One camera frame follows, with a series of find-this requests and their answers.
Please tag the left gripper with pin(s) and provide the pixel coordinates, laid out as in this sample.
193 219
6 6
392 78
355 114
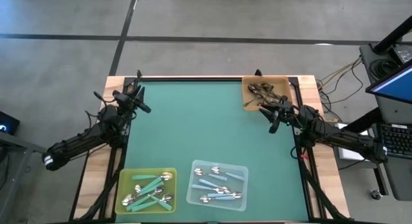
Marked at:
125 100

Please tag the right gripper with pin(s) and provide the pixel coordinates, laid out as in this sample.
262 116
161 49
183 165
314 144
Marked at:
284 111

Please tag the clear plastic bin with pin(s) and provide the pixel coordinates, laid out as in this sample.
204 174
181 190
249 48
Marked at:
239 185

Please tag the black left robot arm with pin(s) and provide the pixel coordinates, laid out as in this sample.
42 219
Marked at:
80 142

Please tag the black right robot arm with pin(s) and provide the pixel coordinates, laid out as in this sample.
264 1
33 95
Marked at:
341 137

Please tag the orange plastic bin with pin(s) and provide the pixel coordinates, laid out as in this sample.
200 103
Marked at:
284 85

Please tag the green table mat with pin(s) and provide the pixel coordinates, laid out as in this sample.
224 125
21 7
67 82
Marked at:
209 127

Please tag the white paper booklet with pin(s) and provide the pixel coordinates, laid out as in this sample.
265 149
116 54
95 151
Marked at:
351 153

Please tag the yellow-green plastic bin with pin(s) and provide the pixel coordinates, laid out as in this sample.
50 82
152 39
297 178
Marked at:
124 185

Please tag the black metal pole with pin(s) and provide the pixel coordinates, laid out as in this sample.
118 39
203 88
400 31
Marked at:
367 119
394 34

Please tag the grey computer cart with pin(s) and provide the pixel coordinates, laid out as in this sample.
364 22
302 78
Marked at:
392 113

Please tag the cart caster wheel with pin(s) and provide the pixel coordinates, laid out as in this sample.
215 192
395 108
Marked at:
375 195

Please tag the computer monitor blue screen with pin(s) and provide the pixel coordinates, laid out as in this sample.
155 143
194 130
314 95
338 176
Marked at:
396 85

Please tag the black backlit keyboard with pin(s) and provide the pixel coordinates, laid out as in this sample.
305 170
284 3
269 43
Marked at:
399 138

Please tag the grey side table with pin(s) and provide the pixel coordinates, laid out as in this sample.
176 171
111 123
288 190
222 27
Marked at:
19 146

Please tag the black device blue light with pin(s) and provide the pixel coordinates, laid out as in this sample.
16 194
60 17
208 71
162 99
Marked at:
8 124

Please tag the black power brick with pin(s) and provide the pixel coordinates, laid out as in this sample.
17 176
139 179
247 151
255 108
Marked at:
404 53

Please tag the black frame bracket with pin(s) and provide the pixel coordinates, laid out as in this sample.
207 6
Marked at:
258 72
139 74

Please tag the black aluminium table frame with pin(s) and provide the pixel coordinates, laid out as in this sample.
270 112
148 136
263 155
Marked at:
193 78

